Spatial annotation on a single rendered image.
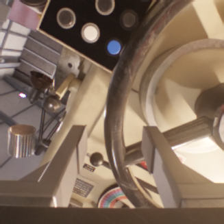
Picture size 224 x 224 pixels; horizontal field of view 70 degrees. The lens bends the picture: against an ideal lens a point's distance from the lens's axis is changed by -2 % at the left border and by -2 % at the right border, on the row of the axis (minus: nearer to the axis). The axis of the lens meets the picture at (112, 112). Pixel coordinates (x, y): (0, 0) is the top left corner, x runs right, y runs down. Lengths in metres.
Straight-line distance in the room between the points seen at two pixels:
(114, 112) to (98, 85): 0.24
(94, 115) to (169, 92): 0.21
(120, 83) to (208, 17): 0.34
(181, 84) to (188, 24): 0.18
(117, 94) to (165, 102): 0.16
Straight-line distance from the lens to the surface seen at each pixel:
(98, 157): 0.41
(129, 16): 0.30
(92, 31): 0.30
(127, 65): 0.16
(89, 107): 0.42
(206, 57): 0.33
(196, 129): 0.24
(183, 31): 0.44
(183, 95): 0.31
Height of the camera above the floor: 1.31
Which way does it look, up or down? 15 degrees up
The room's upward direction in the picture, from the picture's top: 149 degrees counter-clockwise
